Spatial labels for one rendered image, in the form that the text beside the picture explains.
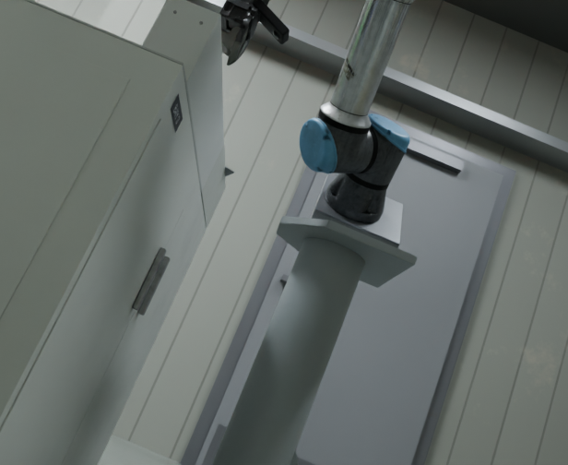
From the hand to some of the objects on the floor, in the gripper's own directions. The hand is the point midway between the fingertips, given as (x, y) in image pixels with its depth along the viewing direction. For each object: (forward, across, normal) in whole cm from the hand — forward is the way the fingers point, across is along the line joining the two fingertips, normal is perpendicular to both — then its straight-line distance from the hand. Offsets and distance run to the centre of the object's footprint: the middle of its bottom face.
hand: (232, 61), depth 143 cm
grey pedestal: (+111, -13, +51) cm, 122 cm away
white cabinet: (+111, -2, -27) cm, 114 cm away
